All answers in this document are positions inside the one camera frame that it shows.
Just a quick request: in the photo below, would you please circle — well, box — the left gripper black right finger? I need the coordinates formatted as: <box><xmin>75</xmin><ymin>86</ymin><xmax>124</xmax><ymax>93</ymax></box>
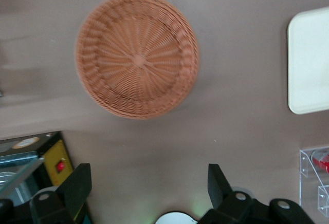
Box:
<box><xmin>199</xmin><ymin>163</ymin><xmax>316</xmax><ymax>224</ymax></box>

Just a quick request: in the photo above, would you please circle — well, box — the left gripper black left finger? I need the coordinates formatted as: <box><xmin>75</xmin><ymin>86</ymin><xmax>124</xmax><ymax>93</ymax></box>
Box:
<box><xmin>0</xmin><ymin>162</ymin><xmax>93</xmax><ymax>224</ymax></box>

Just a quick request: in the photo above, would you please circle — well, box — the shallow round brown wicker basket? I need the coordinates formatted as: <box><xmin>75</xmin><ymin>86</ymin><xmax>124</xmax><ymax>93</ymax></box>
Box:
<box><xmin>75</xmin><ymin>0</ymin><xmax>200</xmax><ymax>120</ymax></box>

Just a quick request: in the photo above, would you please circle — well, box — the beige rectangular serving tray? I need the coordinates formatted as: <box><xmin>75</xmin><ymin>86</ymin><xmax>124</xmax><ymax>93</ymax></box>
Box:
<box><xmin>287</xmin><ymin>7</ymin><xmax>329</xmax><ymax>115</ymax></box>

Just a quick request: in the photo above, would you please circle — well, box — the black glass food warmer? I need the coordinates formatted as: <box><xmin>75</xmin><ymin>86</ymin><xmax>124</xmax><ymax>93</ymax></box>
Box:
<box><xmin>0</xmin><ymin>130</ymin><xmax>90</xmax><ymax>224</ymax></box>

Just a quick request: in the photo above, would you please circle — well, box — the clear acrylic bottle rack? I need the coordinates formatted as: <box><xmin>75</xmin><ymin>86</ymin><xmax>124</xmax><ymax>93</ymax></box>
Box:
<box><xmin>299</xmin><ymin>147</ymin><xmax>329</xmax><ymax>217</ymax></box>

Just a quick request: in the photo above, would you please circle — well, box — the red cola bottle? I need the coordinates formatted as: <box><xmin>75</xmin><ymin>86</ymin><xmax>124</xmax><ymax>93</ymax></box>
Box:
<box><xmin>311</xmin><ymin>149</ymin><xmax>329</xmax><ymax>174</ymax></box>

